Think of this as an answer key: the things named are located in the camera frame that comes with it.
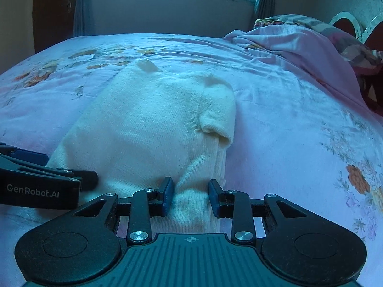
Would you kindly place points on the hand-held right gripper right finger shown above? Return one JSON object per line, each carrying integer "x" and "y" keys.
{"x": 213, "y": 197}

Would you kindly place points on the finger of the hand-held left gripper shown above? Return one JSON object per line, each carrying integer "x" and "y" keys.
{"x": 30, "y": 157}
{"x": 88, "y": 181}

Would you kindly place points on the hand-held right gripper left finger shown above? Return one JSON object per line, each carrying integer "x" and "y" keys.
{"x": 169, "y": 197}

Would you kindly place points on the cream knit sweater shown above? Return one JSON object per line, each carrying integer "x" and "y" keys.
{"x": 149, "y": 119}

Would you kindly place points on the pink floral bed sheet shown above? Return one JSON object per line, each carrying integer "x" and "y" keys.
{"x": 284, "y": 131}

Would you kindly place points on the dark wooden door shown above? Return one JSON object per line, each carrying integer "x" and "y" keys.
{"x": 54, "y": 12}

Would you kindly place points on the grey curtain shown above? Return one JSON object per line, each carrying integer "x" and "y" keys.
{"x": 85, "y": 6}
{"x": 264, "y": 3}

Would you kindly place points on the pink blanket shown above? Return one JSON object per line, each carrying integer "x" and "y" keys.
{"x": 299, "y": 44}

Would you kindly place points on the floral pillow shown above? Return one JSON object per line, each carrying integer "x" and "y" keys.
{"x": 323, "y": 28}

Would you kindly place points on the white and red headboard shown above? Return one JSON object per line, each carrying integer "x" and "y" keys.
{"x": 342, "y": 14}

